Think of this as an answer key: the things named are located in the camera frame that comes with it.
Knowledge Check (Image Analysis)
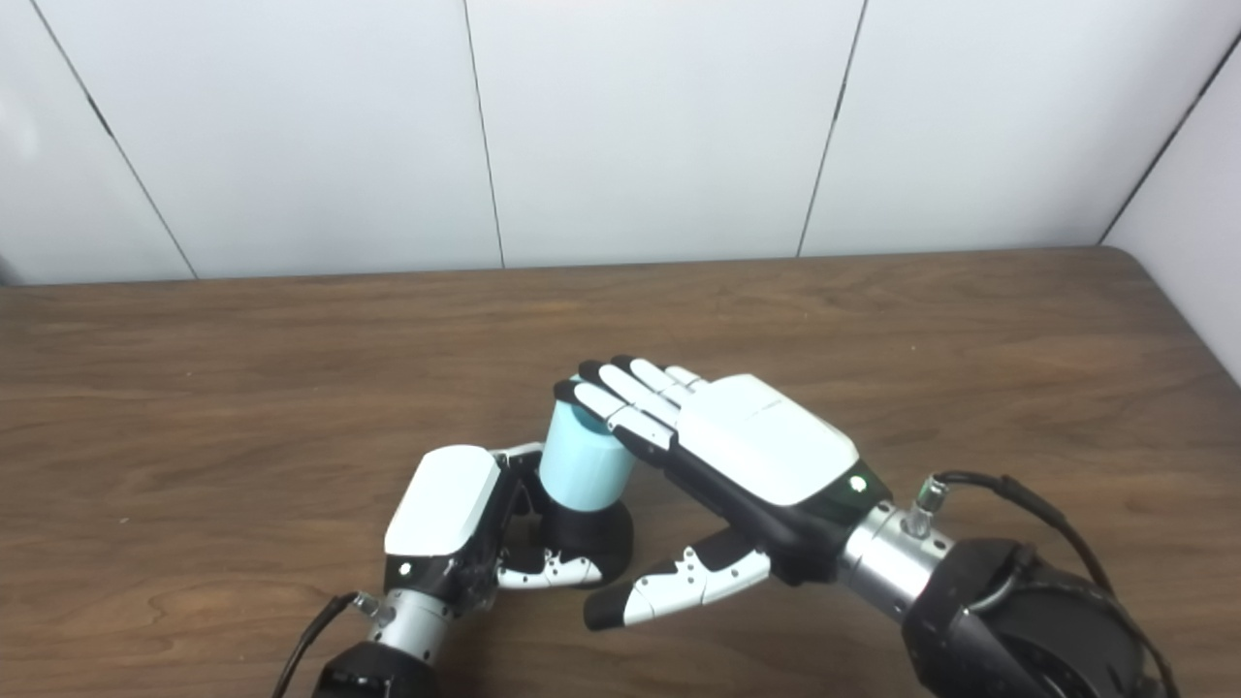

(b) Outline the light blue cylinder cup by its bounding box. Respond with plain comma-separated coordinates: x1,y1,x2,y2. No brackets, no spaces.
538,378,638,513

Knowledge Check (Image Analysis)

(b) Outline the black nozzle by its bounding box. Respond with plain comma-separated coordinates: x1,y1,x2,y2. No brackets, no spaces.
539,494,635,588

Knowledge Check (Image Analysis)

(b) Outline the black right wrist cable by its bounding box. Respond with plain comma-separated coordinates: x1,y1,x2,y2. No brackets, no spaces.
902,471,1180,698

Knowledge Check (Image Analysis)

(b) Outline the white and black right hand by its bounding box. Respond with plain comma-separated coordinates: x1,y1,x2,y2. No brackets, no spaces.
553,356,895,632

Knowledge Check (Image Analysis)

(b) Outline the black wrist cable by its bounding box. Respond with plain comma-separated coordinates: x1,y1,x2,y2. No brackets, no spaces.
271,591,385,698
902,471,1180,698

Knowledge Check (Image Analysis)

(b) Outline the white and black left hand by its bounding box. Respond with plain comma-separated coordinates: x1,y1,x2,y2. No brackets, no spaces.
383,442,604,614

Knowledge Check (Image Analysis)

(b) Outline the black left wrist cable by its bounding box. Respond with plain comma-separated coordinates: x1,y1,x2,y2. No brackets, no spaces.
271,591,385,698

